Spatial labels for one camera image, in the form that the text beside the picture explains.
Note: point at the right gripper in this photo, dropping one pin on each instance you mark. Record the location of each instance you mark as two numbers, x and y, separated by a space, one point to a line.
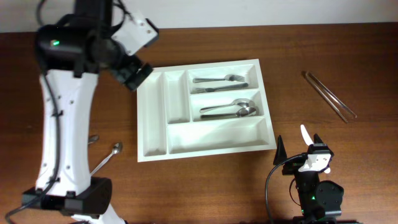
281 154

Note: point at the large steel spoon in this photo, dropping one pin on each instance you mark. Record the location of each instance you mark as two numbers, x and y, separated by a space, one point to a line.
242 102
243 112

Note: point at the steel fork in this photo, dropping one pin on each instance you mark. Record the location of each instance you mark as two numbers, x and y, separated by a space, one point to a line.
229 78
220 88

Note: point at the white plastic knife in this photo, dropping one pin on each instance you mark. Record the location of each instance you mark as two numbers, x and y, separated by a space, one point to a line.
306 136

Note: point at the small steel teaspoon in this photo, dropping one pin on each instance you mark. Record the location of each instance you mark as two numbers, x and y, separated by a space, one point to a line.
117 148
93 139

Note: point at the white plastic cutlery tray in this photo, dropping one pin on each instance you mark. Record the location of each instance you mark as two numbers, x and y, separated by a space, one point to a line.
168 113

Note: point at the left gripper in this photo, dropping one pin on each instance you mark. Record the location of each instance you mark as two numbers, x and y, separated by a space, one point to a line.
125 74

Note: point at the long steel kitchen tongs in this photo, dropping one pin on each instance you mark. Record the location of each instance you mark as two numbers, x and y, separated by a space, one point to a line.
331 99

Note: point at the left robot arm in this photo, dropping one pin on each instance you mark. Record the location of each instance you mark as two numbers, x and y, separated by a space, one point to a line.
71 53

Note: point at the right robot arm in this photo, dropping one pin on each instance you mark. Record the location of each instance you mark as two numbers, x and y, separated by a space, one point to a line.
320 201

